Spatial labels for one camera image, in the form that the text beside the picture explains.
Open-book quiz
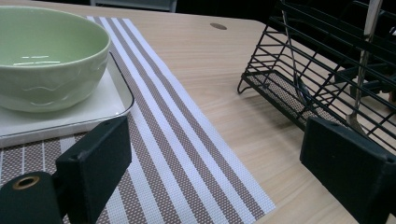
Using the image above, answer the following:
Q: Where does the striped woven placemat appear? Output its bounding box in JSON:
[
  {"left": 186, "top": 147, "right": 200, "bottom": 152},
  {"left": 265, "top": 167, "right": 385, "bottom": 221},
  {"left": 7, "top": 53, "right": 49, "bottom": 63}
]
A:
[{"left": 0, "top": 16, "right": 276, "bottom": 224}]

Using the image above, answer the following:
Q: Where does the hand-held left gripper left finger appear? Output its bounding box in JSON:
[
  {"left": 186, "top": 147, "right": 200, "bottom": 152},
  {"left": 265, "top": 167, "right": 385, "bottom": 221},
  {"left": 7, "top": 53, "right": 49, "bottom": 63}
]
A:
[{"left": 55, "top": 115, "right": 133, "bottom": 224}]

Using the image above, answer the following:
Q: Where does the silver metal spoon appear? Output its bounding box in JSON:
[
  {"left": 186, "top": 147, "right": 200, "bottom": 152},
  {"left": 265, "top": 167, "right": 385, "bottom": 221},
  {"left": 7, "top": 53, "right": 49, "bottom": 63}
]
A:
[{"left": 279, "top": 0, "right": 312, "bottom": 106}]

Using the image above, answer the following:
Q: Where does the green ceramic bowl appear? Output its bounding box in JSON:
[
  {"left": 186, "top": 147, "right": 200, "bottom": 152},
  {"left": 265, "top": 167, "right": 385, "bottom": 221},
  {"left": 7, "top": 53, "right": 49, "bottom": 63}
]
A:
[{"left": 0, "top": 5, "right": 112, "bottom": 114}]

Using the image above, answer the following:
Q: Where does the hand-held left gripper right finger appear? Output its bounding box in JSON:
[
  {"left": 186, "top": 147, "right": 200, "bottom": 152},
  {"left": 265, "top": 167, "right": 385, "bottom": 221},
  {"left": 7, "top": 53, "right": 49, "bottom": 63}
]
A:
[{"left": 299, "top": 116, "right": 396, "bottom": 224}]

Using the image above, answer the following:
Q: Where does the white square plate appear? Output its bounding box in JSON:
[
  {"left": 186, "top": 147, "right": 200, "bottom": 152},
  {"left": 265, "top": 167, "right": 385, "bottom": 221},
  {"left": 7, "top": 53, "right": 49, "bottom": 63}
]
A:
[{"left": 0, "top": 51, "right": 135, "bottom": 149}]

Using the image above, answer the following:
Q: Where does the black wire cutlery rack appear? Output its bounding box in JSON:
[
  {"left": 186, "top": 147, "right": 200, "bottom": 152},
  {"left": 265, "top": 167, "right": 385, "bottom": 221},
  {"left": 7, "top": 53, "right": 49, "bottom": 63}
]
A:
[{"left": 236, "top": 0, "right": 396, "bottom": 153}]

